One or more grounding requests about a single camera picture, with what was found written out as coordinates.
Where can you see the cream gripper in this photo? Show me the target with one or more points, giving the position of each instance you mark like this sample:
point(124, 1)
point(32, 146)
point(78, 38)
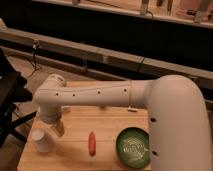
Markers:
point(58, 128)

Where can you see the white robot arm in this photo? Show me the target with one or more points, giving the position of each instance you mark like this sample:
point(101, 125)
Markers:
point(179, 127)

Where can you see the white tube bottle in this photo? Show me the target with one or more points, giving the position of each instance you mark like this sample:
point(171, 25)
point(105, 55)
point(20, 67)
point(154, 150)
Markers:
point(65, 109)

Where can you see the black chair stand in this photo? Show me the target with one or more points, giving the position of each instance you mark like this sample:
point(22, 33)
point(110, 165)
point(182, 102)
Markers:
point(12, 90)

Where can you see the green ribbed plate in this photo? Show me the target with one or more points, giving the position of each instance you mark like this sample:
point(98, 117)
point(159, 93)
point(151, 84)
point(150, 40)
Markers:
point(132, 147)

